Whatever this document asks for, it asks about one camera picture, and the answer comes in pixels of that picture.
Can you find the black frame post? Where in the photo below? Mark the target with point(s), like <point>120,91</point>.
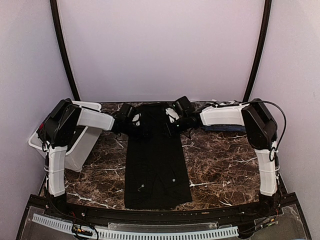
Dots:
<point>259,50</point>
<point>62,48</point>

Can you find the black patterned shirt in bin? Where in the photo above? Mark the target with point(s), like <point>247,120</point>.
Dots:
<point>41,132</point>

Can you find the white plastic bin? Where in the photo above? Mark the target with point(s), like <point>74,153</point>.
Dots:
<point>82,143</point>

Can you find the black curved table rail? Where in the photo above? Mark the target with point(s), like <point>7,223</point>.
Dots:
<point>231,215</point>

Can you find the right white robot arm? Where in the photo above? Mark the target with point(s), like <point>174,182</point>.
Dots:
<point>260,126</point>

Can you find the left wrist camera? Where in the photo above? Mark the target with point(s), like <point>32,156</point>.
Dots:
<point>136,121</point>

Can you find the left black frame post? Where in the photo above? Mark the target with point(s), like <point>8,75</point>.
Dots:
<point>62,48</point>

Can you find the black long sleeve shirt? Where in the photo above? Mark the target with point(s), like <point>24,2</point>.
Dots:
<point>156,176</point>

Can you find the right black frame post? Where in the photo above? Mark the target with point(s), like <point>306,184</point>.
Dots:
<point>259,50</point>

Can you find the white slotted cable duct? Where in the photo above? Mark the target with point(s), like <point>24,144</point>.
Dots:
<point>121,231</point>

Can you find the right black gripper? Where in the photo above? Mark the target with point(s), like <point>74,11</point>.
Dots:
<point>170,131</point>

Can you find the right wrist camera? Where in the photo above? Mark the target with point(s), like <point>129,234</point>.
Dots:
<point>172,115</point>

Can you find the blue checked folded shirt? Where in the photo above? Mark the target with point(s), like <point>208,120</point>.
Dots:
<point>224,128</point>

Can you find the black white plaid shirt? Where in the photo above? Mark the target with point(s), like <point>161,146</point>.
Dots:
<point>225,102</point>

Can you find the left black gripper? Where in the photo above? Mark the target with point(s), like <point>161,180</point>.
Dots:
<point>142,135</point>

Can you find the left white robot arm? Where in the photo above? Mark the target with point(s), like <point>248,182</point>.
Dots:
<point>58,129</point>

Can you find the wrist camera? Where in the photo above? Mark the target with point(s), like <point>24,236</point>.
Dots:
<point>172,115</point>
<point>136,121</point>

